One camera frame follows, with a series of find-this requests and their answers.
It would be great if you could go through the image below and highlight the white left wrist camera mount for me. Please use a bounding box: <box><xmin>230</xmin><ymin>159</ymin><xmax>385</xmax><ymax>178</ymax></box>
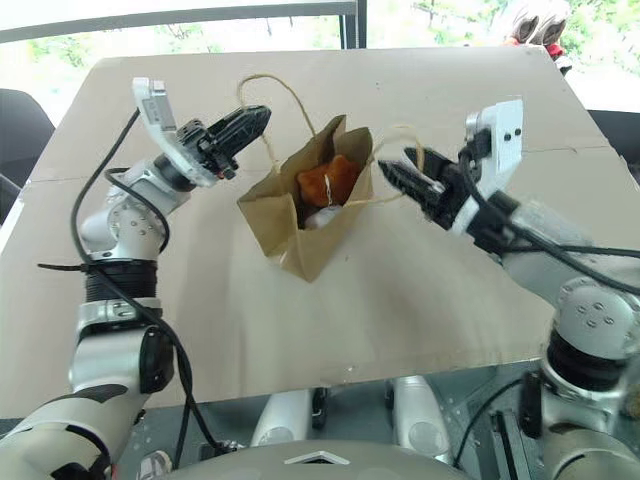
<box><xmin>131</xmin><ymin>76</ymin><xmax>222</xmax><ymax>189</ymax></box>

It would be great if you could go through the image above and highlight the black window frame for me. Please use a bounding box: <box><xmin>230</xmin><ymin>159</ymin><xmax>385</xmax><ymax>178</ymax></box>
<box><xmin>0</xmin><ymin>0</ymin><xmax>369</xmax><ymax>50</ymax></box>

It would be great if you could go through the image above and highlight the silver robot leg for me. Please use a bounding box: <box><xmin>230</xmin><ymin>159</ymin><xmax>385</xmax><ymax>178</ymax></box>
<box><xmin>248</xmin><ymin>387</ymin><xmax>312</xmax><ymax>448</ymax></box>
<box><xmin>391</xmin><ymin>374</ymin><xmax>452</xmax><ymax>464</ymax></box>

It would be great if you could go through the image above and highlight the silver left robot leg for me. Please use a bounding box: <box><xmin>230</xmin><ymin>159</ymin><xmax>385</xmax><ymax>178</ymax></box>
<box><xmin>248</xmin><ymin>387</ymin><xmax>312</xmax><ymax>448</ymax></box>

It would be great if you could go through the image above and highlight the thin black hip cable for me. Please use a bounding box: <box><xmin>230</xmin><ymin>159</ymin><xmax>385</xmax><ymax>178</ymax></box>
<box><xmin>456</xmin><ymin>377</ymin><xmax>525</xmax><ymax>470</ymax></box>

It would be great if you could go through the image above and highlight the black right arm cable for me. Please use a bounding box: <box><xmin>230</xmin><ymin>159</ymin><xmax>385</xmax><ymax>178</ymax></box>
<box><xmin>457</xmin><ymin>128</ymin><xmax>640</xmax><ymax>297</ymax></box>

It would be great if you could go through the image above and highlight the black chair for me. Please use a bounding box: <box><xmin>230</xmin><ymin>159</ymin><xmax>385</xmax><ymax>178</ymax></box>
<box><xmin>0</xmin><ymin>88</ymin><xmax>57</xmax><ymax>224</ymax></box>

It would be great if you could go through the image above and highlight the brown cardboard table cover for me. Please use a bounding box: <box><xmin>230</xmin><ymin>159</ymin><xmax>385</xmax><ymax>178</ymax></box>
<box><xmin>0</xmin><ymin>46</ymin><xmax>640</xmax><ymax>407</ymax></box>

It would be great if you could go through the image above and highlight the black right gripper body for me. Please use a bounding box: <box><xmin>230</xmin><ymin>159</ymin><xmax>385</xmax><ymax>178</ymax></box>
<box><xmin>420</xmin><ymin>163</ymin><xmax>485</xmax><ymax>232</ymax></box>

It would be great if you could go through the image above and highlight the grey robot torso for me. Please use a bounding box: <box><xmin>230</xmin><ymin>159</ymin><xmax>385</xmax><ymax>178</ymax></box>
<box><xmin>172</xmin><ymin>438</ymin><xmax>469</xmax><ymax>480</ymax></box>

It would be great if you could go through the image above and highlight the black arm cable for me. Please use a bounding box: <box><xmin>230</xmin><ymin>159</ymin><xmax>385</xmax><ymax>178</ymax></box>
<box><xmin>69</xmin><ymin>107</ymin><xmax>237</xmax><ymax>454</ymax></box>
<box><xmin>457</xmin><ymin>128</ymin><xmax>640</xmax><ymax>297</ymax></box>

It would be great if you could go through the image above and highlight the silver right robot leg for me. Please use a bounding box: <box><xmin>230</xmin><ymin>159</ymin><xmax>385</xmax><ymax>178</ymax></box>
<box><xmin>391</xmin><ymin>374</ymin><xmax>452</xmax><ymax>464</ymax></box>

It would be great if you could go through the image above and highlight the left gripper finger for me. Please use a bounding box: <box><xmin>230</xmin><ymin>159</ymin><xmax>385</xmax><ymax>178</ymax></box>
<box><xmin>216</xmin><ymin>124</ymin><xmax>268</xmax><ymax>162</ymax></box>
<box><xmin>206</xmin><ymin>105</ymin><xmax>273</xmax><ymax>142</ymax></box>

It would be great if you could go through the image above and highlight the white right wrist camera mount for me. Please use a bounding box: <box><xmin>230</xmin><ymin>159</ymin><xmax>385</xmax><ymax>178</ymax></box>
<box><xmin>448</xmin><ymin>96</ymin><xmax>527</xmax><ymax>237</ymax></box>

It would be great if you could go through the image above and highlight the grey white plush toy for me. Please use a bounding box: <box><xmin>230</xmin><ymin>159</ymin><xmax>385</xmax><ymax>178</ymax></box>
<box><xmin>501</xmin><ymin>0</ymin><xmax>574</xmax><ymax>77</ymax></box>

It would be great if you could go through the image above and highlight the orange plush toy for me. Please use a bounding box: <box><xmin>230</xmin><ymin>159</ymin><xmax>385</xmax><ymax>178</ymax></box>
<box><xmin>296</xmin><ymin>153</ymin><xmax>362</xmax><ymax>207</ymax></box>

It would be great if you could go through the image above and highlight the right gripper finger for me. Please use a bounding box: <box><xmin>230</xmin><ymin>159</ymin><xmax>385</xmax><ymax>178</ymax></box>
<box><xmin>399</xmin><ymin>145</ymin><xmax>460</xmax><ymax>187</ymax></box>
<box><xmin>376</xmin><ymin>159</ymin><xmax>445</xmax><ymax>212</ymax></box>

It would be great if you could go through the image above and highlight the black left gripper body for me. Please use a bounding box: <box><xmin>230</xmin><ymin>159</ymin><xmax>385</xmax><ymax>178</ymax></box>
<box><xmin>174</xmin><ymin>118</ymin><xmax>239</xmax><ymax>182</ymax></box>

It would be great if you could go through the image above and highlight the brown paper bag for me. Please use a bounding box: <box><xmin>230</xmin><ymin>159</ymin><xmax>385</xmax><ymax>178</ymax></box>
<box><xmin>235</xmin><ymin>73</ymin><xmax>427</xmax><ymax>284</ymax></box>

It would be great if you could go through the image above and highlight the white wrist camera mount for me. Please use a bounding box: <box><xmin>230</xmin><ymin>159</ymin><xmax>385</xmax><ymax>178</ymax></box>
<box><xmin>448</xmin><ymin>96</ymin><xmax>527</xmax><ymax>237</ymax></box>
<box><xmin>131</xmin><ymin>76</ymin><xmax>222</xmax><ymax>189</ymax></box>

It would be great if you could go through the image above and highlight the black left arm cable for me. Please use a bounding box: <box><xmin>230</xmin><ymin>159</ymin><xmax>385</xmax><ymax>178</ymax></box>
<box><xmin>69</xmin><ymin>107</ymin><xmax>237</xmax><ymax>454</ymax></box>

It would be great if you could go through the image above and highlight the black cable tie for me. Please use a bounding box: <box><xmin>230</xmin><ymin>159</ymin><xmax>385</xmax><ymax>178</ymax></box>
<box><xmin>36</xmin><ymin>261</ymin><xmax>104</xmax><ymax>277</ymax></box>

